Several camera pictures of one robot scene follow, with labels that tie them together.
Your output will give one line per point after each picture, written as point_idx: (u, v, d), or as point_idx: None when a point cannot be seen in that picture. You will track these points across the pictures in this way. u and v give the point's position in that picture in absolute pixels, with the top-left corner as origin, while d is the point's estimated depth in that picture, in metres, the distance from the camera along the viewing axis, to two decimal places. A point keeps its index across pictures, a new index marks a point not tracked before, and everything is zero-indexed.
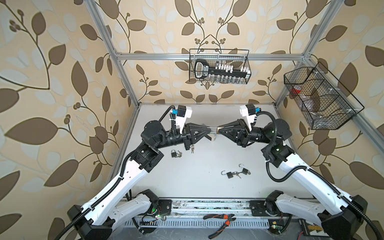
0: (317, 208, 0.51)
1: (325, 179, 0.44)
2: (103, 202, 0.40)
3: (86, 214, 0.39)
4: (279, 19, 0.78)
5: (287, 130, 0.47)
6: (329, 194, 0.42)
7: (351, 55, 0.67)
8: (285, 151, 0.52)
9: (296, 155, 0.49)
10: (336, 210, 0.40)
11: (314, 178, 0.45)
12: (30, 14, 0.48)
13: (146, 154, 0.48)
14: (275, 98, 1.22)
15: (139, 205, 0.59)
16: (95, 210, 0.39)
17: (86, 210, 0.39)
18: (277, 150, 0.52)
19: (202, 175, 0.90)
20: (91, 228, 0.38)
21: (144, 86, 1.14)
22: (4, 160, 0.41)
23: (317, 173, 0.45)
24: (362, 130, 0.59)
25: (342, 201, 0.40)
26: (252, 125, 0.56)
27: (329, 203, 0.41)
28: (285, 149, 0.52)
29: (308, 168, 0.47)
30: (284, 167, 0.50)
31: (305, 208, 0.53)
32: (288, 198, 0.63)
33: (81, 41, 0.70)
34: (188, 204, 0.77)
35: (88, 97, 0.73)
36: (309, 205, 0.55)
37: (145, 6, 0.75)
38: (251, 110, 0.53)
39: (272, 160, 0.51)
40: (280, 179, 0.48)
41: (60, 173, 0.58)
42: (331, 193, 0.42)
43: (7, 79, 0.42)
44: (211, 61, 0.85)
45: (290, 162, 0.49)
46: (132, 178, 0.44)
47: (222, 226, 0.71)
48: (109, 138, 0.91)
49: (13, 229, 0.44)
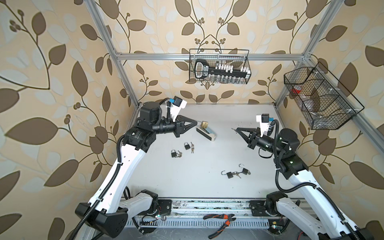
0: (319, 228, 0.49)
1: (332, 201, 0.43)
2: (111, 189, 0.39)
3: (97, 206, 0.38)
4: (279, 19, 0.78)
5: (296, 137, 0.51)
6: (332, 217, 0.41)
7: (351, 55, 0.67)
8: (298, 166, 0.52)
9: (309, 172, 0.50)
10: (336, 234, 0.40)
11: (321, 197, 0.45)
12: (30, 15, 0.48)
13: (139, 136, 0.46)
14: (275, 98, 1.22)
15: (143, 199, 0.60)
16: (104, 200, 0.38)
17: (95, 202, 0.38)
18: (290, 162, 0.54)
19: (202, 174, 0.90)
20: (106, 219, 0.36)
21: (144, 86, 1.14)
22: (4, 160, 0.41)
23: (325, 194, 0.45)
24: (362, 130, 0.59)
25: (345, 227, 0.40)
26: (265, 132, 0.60)
27: (330, 225, 0.41)
28: (298, 164, 0.53)
29: (317, 186, 0.47)
30: (293, 180, 0.51)
31: (307, 222, 0.52)
32: (291, 204, 0.62)
33: (81, 41, 0.70)
34: (188, 204, 0.77)
35: (89, 97, 0.73)
36: (312, 220, 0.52)
37: (145, 7, 0.75)
38: (265, 118, 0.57)
39: (282, 171, 0.53)
40: (288, 189, 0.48)
41: (60, 173, 0.58)
42: (335, 217, 0.41)
43: (7, 79, 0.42)
44: (211, 61, 0.85)
45: (301, 177, 0.49)
46: (131, 161, 0.43)
47: (222, 226, 0.71)
48: (109, 138, 0.91)
49: (13, 229, 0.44)
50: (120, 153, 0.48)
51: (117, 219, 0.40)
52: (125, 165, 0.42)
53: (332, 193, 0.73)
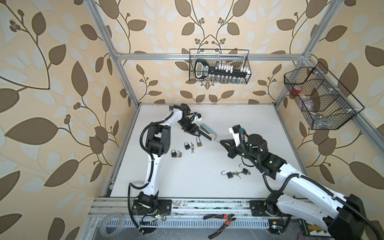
0: (321, 212, 0.50)
1: (317, 183, 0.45)
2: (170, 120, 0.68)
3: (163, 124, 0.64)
4: (279, 19, 0.78)
5: (260, 139, 0.57)
6: (324, 197, 0.44)
7: (351, 55, 0.67)
8: (277, 163, 0.56)
9: (289, 164, 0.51)
10: (335, 213, 0.41)
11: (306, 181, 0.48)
12: (30, 15, 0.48)
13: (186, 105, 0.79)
14: (275, 98, 1.22)
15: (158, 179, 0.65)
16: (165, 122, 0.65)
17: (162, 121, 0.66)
18: (269, 162, 0.57)
19: (202, 174, 0.90)
20: (168, 128, 0.62)
21: (144, 86, 1.14)
22: (4, 161, 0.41)
23: (309, 178, 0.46)
24: (362, 130, 0.59)
25: (338, 202, 0.42)
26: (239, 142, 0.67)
27: (327, 207, 0.43)
28: (277, 161, 0.56)
29: (300, 175, 0.51)
30: (280, 177, 0.53)
31: (310, 212, 0.52)
32: (290, 199, 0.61)
33: (81, 41, 0.70)
34: (188, 204, 0.77)
35: (88, 97, 0.73)
36: (313, 207, 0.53)
37: (145, 7, 0.75)
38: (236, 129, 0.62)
39: (268, 173, 0.55)
40: (279, 189, 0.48)
41: (60, 173, 0.58)
42: (326, 196, 0.44)
43: (7, 79, 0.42)
44: (211, 61, 0.85)
45: (284, 172, 0.52)
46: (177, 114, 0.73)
47: (222, 226, 0.71)
48: (109, 138, 0.91)
49: (13, 229, 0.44)
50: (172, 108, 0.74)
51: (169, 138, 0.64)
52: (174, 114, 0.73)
53: None
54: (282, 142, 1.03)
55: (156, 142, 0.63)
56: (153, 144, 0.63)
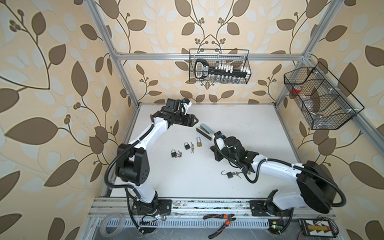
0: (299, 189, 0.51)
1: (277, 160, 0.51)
2: (146, 138, 0.52)
3: (136, 145, 0.49)
4: (279, 19, 0.78)
5: (234, 139, 0.67)
6: (286, 170, 0.50)
7: (351, 55, 0.67)
8: (251, 156, 0.64)
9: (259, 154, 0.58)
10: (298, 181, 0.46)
11: (271, 162, 0.56)
12: (30, 15, 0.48)
13: (174, 104, 0.68)
14: (275, 98, 1.22)
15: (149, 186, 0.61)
16: (141, 142, 0.50)
17: (136, 141, 0.50)
18: (245, 158, 0.65)
19: (202, 174, 0.90)
20: (142, 152, 0.46)
21: (144, 86, 1.14)
22: (4, 161, 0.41)
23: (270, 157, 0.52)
24: (362, 129, 0.59)
25: (297, 170, 0.48)
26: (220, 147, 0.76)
27: (291, 177, 0.47)
28: (251, 155, 0.65)
29: (265, 159, 0.59)
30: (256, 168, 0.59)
31: (293, 194, 0.56)
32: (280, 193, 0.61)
33: (81, 41, 0.70)
34: (188, 204, 0.77)
35: (88, 97, 0.73)
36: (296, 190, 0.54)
37: (145, 7, 0.75)
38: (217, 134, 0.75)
39: (247, 169, 0.62)
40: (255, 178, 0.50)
41: (60, 172, 0.58)
42: (287, 169, 0.50)
43: (7, 79, 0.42)
44: (211, 61, 0.85)
45: (256, 161, 0.60)
46: (160, 126, 0.58)
47: (222, 226, 0.71)
48: (109, 138, 0.91)
49: (13, 229, 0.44)
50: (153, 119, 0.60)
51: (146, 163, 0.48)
52: (156, 127, 0.57)
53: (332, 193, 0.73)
54: (282, 142, 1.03)
55: (128, 169, 0.48)
56: (125, 171, 0.48)
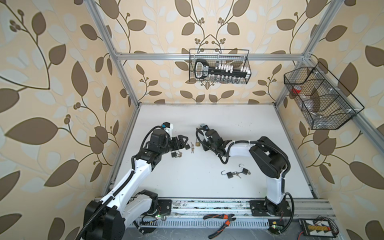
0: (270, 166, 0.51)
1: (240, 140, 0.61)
2: (122, 191, 0.45)
3: (109, 203, 0.42)
4: (279, 19, 0.78)
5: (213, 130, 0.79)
6: None
7: (351, 55, 0.67)
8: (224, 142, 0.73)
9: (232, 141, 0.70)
10: None
11: (238, 143, 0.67)
12: (30, 14, 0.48)
13: (158, 140, 0.60)
14: (275, 98, 1.22)
15: (142, 202, 0.60)
16: (116, 199, 0.43)
17: (109, 198, 0.43)
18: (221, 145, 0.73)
19: (202, 174, 0.90)
20: (115, 214, 0.40)
21: (144, 86, 1.14)
22: (4, 160, 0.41)
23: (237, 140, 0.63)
24: (362, 130, 0.59)
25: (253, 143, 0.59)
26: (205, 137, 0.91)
27: None
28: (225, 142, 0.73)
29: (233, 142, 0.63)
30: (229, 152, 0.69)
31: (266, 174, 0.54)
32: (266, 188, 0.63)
33: (81, 41, 0.70)
34: (188, 204, 0.77)
35: (88, 97, 0.73)
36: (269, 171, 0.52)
37: (145, 7, 0.75)
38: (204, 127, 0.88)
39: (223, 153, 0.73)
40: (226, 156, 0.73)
41: (60, 173, 0.58)
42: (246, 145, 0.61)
43: (7, 79, 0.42)
44: (211, 61, 0.85)
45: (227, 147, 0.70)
46: (142, 172, 0.52)
47: (222, 226, 0.71)
48: (109, 138, 0.91)
49: (13, 229, 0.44)
50: (134, 163, 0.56)
51: (120, 225, 0.41)
52: (136, 174, 0.50)
53: (332, 193, 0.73)
54: (282, 142, 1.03)
55: (98, 232, 0.41)
56: (95, 236, 0.40)
